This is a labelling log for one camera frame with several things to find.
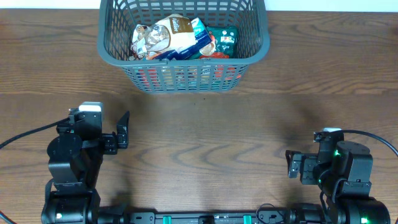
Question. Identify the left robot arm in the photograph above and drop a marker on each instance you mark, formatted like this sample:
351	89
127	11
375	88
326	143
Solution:
75	158

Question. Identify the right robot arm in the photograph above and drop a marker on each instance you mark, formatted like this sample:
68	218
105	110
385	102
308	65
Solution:
342	170

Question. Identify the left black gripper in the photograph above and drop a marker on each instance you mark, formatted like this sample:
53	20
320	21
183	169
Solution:
111	140

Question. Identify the green Nescafe coffee bag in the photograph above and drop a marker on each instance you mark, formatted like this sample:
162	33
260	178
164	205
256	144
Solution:
223	43

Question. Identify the blue Kleenex tissue pack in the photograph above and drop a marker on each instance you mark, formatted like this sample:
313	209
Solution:
202	37

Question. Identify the orange spaghetti packet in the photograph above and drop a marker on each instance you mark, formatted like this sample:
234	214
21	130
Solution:
187	78

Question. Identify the beige dried mushroom bag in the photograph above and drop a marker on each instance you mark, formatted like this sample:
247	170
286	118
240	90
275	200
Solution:
174	32

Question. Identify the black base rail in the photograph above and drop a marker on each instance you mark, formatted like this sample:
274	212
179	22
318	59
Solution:
268	214

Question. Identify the grey plastic basket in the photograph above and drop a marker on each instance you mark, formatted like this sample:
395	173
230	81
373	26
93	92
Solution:
117	20

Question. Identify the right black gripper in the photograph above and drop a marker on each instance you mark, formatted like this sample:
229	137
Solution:
302	166

